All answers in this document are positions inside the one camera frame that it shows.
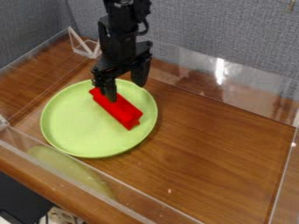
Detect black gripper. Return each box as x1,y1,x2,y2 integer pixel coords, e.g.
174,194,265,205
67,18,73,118
90,41,153,102

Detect red block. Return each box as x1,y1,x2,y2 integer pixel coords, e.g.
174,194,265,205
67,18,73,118
88,87,144,130

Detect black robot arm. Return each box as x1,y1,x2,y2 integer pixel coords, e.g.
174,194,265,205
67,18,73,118
90,0,153,102

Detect green round plate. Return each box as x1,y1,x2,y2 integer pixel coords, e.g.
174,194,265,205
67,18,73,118
39,80,157,158

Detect black box under table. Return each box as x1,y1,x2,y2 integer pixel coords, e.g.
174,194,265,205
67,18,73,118
0,172,54,224

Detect clear acrylic corner bracket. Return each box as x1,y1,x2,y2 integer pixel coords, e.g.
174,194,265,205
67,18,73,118
67,26,101,59

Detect black cable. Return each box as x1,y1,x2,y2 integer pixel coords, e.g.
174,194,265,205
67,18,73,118
134,17,150,37

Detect clear acrylic enclosure wall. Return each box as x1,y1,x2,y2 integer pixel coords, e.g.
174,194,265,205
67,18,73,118
0,32,299,224

